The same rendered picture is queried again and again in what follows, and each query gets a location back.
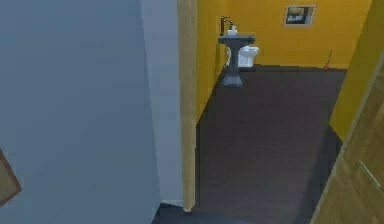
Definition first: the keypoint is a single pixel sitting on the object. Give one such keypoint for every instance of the dark grey pedestal sink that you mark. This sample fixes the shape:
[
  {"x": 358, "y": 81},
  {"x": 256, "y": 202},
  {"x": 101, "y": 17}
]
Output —
[{"x": 234, "y": 56}]

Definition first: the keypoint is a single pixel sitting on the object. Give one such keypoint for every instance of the black sink faucet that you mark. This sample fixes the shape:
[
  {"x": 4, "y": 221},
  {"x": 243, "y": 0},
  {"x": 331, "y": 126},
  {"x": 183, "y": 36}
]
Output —
[{"x": 224, "y": 22}]

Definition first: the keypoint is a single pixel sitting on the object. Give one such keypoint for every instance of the red toilet plunger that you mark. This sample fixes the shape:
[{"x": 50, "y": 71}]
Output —
[{"x": 329, "y": 61}]

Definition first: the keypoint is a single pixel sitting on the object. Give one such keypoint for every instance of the wooden room door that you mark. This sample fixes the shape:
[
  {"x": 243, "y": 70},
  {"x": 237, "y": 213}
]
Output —
[{"x": 360, "y": 160}]

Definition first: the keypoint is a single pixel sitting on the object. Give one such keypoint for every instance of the framed wall picture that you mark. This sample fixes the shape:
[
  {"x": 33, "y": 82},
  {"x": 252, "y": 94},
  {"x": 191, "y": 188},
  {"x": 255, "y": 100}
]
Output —
[{"x": 299, "y": 15}]

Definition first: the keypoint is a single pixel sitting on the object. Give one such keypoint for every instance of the white toilet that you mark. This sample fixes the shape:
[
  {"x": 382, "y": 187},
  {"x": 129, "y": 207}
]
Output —
[{"x": 248, "y": 55}]

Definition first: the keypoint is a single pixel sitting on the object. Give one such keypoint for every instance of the white soap dispenser bottle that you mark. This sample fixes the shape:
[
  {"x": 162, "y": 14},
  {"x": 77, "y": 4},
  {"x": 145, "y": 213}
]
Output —
[{"x": 232, "y": 31}]

